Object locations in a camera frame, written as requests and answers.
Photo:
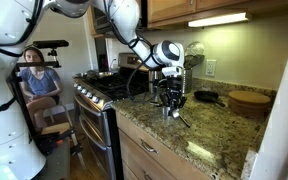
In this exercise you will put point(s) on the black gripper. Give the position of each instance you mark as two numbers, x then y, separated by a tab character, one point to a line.
174	86

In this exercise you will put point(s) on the small silver measuring cup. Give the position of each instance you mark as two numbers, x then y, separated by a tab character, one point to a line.
175	114

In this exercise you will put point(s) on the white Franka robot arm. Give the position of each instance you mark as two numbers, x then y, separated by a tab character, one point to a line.
4	133

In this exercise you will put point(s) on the black cast iron skillet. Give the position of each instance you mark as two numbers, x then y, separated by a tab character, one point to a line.
205	96

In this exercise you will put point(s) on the wooden lower cabinet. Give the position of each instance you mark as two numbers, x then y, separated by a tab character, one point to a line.
134	133

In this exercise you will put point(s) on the round wooden board stack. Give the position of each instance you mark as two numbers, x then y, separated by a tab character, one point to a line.
249	97

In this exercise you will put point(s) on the silver frying pan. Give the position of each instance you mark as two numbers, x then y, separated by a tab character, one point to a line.
97	74

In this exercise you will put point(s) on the stainless steel gas range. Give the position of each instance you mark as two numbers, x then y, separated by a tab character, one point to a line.
94	126

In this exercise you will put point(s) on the under-cabinet light bar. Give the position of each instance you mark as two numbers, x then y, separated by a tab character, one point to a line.
217	19

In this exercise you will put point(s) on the wooden upper cabinets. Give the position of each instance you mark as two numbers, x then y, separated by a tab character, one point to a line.
170	8

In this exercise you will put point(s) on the white door panel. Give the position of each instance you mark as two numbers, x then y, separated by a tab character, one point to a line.
280	116

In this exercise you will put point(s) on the white chair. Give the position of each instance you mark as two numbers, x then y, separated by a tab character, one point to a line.
55	109

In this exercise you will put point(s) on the light wooden board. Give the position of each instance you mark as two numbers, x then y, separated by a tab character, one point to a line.
55	128

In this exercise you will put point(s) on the black orange bar clamp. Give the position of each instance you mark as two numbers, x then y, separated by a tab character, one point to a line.
50	138

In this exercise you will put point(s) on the seated person blue shirt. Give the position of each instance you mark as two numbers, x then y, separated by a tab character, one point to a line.
40	83

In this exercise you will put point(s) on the black stand pole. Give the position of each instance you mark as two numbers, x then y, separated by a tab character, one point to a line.
20	103

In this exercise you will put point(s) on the white wall outlet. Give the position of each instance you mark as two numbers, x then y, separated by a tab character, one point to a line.
211	67

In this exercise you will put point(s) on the black stereo camera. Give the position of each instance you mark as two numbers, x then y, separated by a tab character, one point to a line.
50	44

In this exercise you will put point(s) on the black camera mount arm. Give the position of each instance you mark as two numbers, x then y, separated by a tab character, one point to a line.
40	63

